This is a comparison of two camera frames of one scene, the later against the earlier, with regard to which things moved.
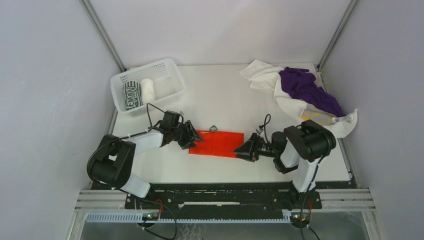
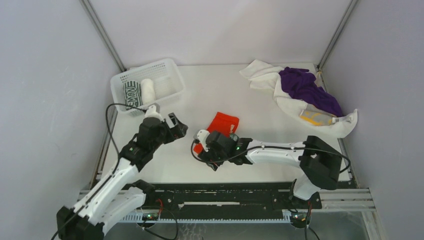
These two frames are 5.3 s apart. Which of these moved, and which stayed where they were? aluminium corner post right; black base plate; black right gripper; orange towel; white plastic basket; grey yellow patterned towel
Moved: orange towel; black right gripper
Stayed: white plastic basket; grey yellow patterned towel; black base plate; aluminium corner post right
